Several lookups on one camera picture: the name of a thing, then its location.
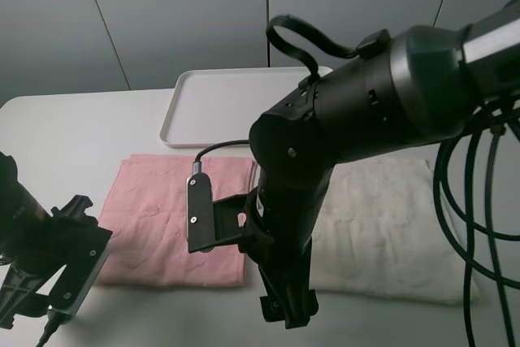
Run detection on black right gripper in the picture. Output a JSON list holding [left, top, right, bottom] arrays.
[[243, 168, 325, 329]]

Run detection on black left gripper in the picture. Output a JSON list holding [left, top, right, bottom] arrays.
[[1, 195, 110, 319]]

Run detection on pink towel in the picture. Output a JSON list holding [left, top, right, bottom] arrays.
[[97, 154, 246, 288]]

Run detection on cream white towel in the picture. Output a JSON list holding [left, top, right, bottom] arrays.
[[310, 157, 465, 304]]

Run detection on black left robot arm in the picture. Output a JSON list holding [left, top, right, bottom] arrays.
[[1, 155, 112, 329]]

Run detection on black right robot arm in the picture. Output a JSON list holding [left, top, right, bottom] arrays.
[[245, 0, 519, 328]]

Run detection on white rectangular plastic tray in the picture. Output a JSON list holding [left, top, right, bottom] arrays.
[[159, 67, 310, 148]]

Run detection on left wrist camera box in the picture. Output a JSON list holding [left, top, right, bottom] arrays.
[[47, 230, 111, 321]]

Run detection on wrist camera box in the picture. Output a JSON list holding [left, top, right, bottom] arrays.
[[47, 230, 111, 321], [185, 171, 249, 254]]

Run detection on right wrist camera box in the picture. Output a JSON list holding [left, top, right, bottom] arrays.
[[185, 171, 249, 254]]

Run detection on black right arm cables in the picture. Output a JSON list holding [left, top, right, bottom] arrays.
[[194, 14, 520, 347]]

